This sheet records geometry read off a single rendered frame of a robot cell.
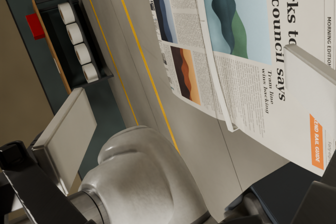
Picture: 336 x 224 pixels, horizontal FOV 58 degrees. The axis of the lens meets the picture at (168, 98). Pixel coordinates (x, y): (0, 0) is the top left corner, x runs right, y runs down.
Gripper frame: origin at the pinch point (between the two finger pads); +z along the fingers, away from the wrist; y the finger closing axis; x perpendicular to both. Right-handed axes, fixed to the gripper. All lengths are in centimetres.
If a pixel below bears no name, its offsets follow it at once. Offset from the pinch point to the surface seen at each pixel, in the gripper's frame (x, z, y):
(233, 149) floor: -156, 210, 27
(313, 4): 2.2, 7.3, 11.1
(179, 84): -12.0, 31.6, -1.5
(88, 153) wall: -327, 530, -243
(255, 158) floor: -150, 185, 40
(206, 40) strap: -2.1, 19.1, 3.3
